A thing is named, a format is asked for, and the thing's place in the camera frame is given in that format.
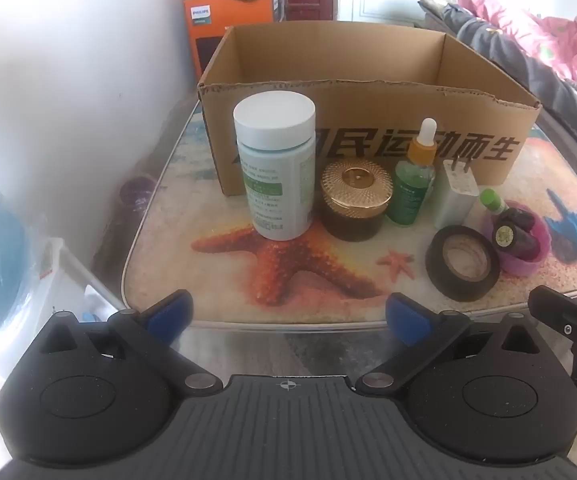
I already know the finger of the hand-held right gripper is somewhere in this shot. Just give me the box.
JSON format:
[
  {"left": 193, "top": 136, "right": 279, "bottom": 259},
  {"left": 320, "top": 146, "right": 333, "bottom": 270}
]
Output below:
[{"left": 527, "top": 285, "right": 577, "bottom": 401}]

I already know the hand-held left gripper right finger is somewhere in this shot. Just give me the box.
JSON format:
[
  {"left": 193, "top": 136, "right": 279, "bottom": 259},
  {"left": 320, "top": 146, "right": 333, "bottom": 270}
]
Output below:
[{"left": 356, "top": 292, "right": 544, "bottom": 397}]

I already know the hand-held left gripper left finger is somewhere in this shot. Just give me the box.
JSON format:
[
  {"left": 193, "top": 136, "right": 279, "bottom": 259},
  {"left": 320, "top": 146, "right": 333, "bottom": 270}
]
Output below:
[{"left": 36, "top": 289, "right": 224, "bottom": 397}]

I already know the black tape roll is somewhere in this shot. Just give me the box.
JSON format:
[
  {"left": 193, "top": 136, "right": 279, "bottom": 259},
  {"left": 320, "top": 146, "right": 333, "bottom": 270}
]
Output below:
[{"left": 425, "top": 225, "right": 502, "bottom": 303}]

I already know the pink plastic lid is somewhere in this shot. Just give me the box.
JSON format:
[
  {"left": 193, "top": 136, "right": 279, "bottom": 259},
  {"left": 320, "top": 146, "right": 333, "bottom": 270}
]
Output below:
[{"left": 489, "top": 200, "right": 552, "bottom": 277}]

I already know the black cylinder with gold end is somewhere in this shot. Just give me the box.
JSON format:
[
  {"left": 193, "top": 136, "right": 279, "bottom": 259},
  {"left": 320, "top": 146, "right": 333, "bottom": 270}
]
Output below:
[{"left": 491, "top": 220, "right": 540, "bottom": 259}]

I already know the black oval key fob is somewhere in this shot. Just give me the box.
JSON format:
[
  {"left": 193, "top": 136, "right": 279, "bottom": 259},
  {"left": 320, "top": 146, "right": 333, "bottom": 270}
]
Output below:
[{"left": 497, "top": 207, "right": 537, "bottom": 231}]

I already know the green dropper bottle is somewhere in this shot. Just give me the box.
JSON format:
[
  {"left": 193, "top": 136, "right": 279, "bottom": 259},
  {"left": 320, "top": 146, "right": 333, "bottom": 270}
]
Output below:
[{"left": 386, "top": 117, "right": 438, "bottom": 228}]

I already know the white charger plug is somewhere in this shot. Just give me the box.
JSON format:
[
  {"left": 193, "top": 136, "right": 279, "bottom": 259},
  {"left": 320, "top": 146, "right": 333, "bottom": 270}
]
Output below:
[{"left": 433, "top": 159, "right": 480, "bottom": 231}]

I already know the small green tube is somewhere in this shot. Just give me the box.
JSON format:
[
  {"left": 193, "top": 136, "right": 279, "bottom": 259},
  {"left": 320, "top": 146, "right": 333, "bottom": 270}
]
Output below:
[{"left": 479, "top": 188, "right": 509, "bottom": 216}]

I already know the dark jar with gold lid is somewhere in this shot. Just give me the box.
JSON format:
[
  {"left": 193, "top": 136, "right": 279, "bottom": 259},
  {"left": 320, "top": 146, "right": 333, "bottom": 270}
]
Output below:
[{"left": 319, "top": 158, "right": 394, "bottom": 242}]

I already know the white pill bottle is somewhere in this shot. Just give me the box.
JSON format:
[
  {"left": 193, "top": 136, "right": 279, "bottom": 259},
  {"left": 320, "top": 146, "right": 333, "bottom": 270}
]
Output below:
[{"left": 232, "top": 92, "right": 318, "bottom": 242}]

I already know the brown cardboard box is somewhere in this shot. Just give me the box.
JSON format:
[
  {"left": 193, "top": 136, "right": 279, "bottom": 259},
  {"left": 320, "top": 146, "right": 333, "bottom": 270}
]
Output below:
[{"left": 197, "top": 22, "right": 542, "bottom": 198}]

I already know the white storage box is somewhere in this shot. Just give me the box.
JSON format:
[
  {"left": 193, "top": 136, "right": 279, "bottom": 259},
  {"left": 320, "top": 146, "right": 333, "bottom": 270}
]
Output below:
[{"left": 0, "top": 237, "right": 130, "bottom": 361}]

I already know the grey blanket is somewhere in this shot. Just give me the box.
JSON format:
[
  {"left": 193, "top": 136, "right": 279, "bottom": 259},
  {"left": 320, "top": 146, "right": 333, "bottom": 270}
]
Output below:
[{"left": 421, "top": 0, "right": 577, "bottom": 161}]

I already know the pink floral blanket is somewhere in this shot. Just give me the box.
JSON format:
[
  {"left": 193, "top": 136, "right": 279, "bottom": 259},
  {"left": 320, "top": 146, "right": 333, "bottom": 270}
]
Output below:
[{"left": 456, "top": 0, "right": 577, "bottom": 92}]

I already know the orange product box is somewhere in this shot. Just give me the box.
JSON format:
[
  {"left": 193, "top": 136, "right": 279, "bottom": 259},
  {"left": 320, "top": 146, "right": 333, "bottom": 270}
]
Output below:
[{"left": 183, "top": 0, "right": 289, "bottom": 81}]

